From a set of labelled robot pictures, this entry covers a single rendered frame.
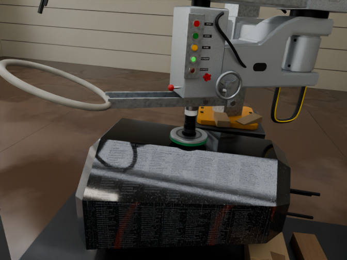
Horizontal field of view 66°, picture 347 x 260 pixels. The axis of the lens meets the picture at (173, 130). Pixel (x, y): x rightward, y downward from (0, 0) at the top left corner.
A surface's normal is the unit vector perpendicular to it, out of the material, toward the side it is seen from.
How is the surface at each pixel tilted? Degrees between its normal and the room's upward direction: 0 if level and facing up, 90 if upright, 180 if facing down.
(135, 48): 90
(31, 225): 0
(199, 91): 90
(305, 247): 0
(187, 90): 90
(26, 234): 0
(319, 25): 90
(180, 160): 45
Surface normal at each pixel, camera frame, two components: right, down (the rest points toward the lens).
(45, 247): 0.06, -0.92
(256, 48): 0.33, 0.40
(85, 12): -0.20, 0.38
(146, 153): -0.05, -0.38
